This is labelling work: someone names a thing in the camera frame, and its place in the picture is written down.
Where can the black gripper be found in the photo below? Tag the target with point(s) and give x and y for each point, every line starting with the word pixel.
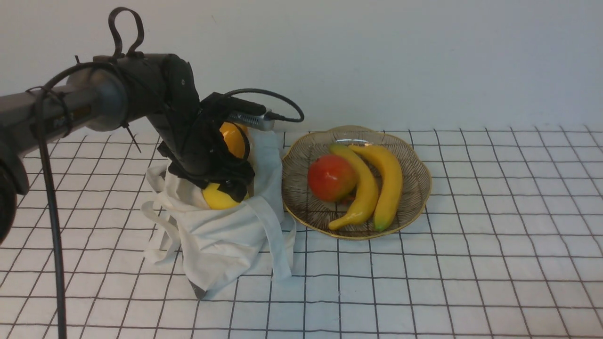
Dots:
pixel 196 147

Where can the orange mango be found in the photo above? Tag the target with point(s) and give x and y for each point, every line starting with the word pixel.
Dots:
pixel 235 137

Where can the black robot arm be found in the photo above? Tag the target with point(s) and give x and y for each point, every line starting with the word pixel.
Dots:
pixel 108 94

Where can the white cloth tote bag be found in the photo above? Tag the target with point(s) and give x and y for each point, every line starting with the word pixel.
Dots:
pixel 220 245

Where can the yellow lemon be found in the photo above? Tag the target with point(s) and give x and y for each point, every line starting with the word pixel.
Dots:
pixel 224 196

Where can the glass plate with gold rim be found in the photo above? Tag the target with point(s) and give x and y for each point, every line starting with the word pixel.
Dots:
pixel 316 214

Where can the red apple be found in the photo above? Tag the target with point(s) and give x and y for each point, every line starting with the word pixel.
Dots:
pixel 331 178

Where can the left yellow banana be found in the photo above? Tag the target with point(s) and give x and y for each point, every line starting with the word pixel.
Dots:
pixel 367 192

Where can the right yellow banana green tip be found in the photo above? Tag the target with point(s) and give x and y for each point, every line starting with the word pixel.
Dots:
pixel 391 173

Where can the white grid tablecloth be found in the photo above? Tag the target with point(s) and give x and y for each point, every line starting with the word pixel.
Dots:
pixel 509 247

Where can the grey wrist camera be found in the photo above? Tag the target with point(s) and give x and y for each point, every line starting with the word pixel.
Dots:
pixel 262 122

